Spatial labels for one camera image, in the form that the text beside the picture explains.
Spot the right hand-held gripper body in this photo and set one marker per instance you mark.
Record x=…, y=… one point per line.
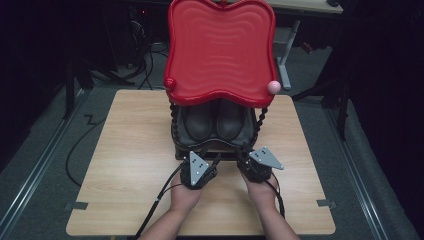
x=258, y=165

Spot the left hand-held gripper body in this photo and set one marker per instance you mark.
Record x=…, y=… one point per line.
x=196, y=170

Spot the black slipper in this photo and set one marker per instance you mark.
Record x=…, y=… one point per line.
x=231, y=119
x=198, y=120

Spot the red and black shoe rack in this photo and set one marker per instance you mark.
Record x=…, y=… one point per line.
x=220, y=53

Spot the person's right hand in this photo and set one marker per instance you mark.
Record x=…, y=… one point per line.
x=261, y=193

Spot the person's left hand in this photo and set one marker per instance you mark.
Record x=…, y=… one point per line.
x=185, y=198

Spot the grey tape mark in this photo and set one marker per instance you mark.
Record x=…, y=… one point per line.
x=80, y=205
x=327, y=203

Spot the black stand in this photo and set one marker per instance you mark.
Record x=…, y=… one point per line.
x=70, y=86
x=341, y=106

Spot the white desk leg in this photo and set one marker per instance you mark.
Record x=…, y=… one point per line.
x=287, y=50

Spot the light desk top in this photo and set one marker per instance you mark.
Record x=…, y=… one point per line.
x=306, y=6

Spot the metal floor rail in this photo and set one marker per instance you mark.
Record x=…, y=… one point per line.
x=40, y=160
x=356, y=173

